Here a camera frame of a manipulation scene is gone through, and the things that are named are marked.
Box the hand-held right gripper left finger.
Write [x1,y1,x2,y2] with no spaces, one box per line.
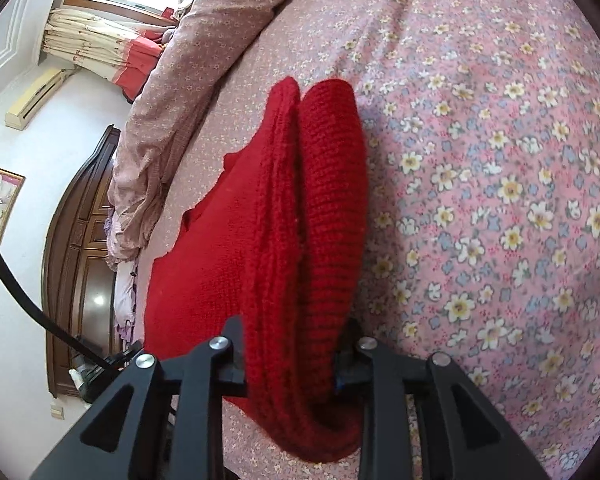
[30,315,249,480]

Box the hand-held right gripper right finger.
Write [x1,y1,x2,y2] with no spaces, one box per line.
[332,317,551,480]

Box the red knit cardigan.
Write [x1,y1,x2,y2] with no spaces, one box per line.
[143,76,370,465]

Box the purple and white pillow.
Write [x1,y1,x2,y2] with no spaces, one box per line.
[112,259,142,357]

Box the dark wooden headboard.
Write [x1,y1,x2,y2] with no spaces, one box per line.
[41,125,146,401]

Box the pink patterned quilt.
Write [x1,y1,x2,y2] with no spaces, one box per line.
[105,0,332,271]

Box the cream and red curtain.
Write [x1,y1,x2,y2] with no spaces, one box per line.
[40,8,164,104]

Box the white wall air conditioner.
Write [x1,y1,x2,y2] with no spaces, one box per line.
[5,66,76,130]

